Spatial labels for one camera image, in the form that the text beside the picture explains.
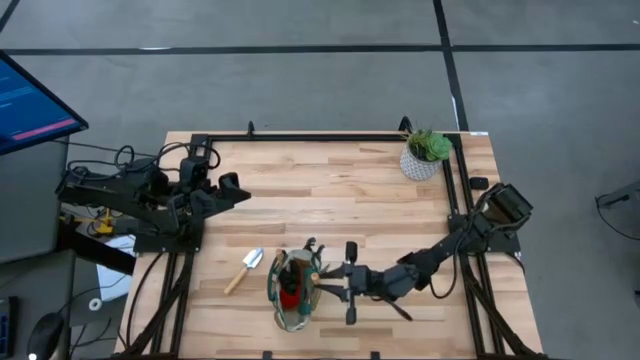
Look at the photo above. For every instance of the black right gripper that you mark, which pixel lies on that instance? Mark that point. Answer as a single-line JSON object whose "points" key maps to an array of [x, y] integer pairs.
{"points": [[365, 282]]}

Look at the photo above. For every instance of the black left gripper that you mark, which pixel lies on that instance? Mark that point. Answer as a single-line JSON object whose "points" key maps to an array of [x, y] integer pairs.
{"points": [[192, 207]]}

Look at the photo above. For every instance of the red and black garden glove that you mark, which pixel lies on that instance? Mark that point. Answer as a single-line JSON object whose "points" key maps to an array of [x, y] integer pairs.
{"points": [[290, 299]]}

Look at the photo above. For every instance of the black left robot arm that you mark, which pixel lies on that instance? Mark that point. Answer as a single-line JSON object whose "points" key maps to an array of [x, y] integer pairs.
{"points": [[115, 192]]}

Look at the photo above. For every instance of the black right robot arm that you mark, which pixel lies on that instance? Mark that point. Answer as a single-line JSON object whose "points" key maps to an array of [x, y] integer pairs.
{"points": [[440, 255]]}

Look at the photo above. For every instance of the cream and green gardening bag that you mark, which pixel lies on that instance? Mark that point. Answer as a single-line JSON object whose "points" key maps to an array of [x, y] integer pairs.
{"points": [[285, 321]]}

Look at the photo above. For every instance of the black curved tool head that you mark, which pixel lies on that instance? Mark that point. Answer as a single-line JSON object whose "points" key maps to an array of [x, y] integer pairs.
{"points": [[311, 245]]}

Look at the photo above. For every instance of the yellow clamp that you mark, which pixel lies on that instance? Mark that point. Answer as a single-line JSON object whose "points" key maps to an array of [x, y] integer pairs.
{"points": [[104, 226]]}

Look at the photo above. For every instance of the white paper sheets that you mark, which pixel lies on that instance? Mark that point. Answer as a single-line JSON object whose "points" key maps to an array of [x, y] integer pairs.
{"points": [[112, 280]]}

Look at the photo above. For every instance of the white patterned plant pot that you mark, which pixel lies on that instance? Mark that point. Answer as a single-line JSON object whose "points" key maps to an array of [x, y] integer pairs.
{"points": [[415, 167]]}

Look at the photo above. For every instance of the white tape roll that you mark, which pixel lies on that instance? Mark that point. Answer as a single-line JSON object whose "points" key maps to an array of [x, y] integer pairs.
{"points": [[91, 304]]}

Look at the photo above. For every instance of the green artificial plant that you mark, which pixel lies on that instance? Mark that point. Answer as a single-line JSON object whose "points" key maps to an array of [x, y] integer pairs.
{"points": [[435, 146]]}

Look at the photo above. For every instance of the small black box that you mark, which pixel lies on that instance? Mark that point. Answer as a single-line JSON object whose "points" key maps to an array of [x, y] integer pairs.
{"points": [[478, 183]]}

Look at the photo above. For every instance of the grey cabinet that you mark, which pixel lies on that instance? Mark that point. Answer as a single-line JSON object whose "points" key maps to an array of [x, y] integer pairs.
{"points": [[30, 200]]}

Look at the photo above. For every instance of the large blue screen monitor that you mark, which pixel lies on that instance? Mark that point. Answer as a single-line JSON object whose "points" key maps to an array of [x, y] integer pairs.
{"points": [[30, 110]]}

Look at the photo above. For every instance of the black computer mouse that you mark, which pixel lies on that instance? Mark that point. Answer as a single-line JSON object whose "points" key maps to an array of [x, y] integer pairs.
{"points": [[45, 335]]}

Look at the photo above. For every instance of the black keyboard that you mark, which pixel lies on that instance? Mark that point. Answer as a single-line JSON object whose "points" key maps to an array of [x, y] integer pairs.
{"points": [[7, 327]]}

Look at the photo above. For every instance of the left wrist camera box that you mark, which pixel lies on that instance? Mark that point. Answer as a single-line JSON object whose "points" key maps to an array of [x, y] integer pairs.
{"points": [[194, 172]]}

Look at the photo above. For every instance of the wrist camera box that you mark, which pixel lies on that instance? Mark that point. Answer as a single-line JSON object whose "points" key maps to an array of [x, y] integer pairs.
{"points": [[400, 282], [194, 172]]}

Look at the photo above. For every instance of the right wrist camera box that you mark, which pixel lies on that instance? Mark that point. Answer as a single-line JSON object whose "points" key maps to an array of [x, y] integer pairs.
{"points": [[400, 282]]}

